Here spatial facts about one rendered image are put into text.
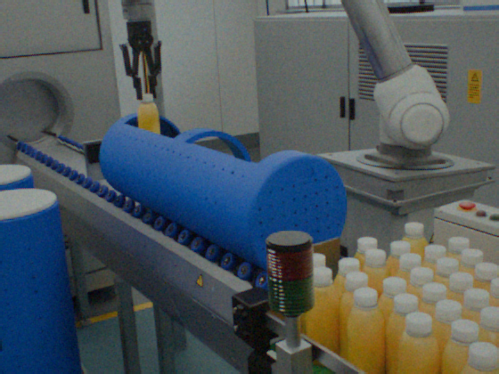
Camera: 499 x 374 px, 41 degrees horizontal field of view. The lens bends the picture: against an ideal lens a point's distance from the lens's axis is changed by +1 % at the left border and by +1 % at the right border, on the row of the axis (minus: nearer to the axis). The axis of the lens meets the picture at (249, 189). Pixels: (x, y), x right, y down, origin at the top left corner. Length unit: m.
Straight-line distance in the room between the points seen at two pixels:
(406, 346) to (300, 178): 0.53
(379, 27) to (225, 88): 5.33
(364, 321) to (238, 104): 6.09
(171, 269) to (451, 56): 1.79
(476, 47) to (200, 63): 4.26
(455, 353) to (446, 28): 2.26
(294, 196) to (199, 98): 5.51
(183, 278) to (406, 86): 0.77
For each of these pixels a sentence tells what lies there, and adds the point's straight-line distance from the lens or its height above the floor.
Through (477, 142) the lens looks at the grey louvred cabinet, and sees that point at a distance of 3.08.
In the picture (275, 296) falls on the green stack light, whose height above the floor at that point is 1.18.
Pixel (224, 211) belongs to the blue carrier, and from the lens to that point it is 1.48.
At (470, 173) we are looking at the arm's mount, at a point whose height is 1.05.
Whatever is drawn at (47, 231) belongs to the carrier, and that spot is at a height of 0.96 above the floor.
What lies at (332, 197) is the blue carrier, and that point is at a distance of 1.53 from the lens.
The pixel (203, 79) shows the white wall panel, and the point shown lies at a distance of 6.92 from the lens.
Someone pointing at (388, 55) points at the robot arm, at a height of 1.41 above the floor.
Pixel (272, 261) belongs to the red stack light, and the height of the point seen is 1.23.
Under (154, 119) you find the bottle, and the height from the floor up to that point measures 1.23.
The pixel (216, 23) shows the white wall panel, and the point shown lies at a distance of 6.97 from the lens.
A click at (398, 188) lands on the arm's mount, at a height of 1.05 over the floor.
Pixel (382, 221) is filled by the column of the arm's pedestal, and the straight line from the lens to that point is 1.97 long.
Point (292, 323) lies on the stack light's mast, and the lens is 0.92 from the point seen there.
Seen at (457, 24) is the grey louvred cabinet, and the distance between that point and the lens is 3.11.
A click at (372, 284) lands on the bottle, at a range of 1.30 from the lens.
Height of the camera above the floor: 1.57
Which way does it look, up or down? 16 degrees down
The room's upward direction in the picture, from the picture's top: 3 degrees counter-clockwise
